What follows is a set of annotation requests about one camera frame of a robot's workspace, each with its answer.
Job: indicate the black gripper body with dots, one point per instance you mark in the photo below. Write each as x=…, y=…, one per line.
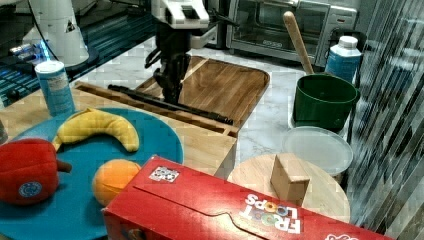
x=172, y=46

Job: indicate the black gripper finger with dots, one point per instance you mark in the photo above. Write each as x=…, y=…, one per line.
x=163, y=78
x=180, y=67

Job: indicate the wooden drawer with black handle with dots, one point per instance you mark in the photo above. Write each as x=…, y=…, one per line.
x=204, y=119

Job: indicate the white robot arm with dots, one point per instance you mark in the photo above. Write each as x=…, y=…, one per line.
x=55, y=35

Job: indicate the dark wooden cutting board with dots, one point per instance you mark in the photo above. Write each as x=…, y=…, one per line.
x=230, y=90

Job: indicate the yellow plush banana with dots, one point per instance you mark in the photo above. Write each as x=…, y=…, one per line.
x=90, y=122

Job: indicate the blue shaker white cap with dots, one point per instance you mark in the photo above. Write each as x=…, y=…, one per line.
x=54, y=84

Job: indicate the orange plush fruit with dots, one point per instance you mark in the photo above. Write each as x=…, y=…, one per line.
x=111, y=178

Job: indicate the red Froot Loops box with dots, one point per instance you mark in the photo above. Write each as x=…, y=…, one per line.
x=168, y=201

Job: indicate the green pot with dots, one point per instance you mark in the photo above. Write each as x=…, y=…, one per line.
x=323, y=101

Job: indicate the blue bottle white cap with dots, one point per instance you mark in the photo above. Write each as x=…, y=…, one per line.
x=344, y=58

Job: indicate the round teal plate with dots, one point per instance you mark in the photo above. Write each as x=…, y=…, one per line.
x=73, y=213

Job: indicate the red plush pepper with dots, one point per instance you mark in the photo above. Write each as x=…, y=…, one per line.
x=29, y=171

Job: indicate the jar with wooden lid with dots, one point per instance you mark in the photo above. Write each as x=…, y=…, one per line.
x=288, y=178

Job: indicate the wooden spoon handle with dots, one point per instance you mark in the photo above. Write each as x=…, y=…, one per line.
x=297, y=41

